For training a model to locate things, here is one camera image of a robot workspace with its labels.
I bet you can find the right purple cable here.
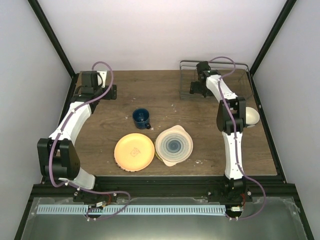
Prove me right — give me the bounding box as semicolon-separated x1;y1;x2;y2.
208;55;267;222

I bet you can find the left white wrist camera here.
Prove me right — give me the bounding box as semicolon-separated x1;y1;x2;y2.
97;70;108;89

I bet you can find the white ceramic bowl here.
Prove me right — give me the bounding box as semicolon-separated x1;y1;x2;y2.
245;107;260;128

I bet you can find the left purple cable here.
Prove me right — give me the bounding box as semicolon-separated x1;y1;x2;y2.
48;60;131;222

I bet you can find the purple cable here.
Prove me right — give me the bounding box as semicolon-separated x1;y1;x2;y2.
208;55;267;222
48;60;131;222

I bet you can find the blue enamel mug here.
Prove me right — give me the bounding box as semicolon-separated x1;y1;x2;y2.
132;108;151;130

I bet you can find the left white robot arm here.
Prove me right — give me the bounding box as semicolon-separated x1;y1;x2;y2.
37;70;117;202

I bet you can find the dark wire dish rack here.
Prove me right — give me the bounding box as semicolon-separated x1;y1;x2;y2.
179;59;253;101

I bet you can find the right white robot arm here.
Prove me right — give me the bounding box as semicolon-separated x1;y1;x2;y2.
189;61;246;202

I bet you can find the light blue slotted cable duct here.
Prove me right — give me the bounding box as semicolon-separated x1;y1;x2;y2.
36;204;226;216

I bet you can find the black aluminium frame rail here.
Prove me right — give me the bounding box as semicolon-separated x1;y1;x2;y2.
32;176;298;201

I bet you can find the orange plastic plate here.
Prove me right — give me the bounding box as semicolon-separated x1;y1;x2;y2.
113;133;155;172

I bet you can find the yellow patterned plate underneath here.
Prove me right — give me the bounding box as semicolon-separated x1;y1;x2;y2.
153;139;163;162

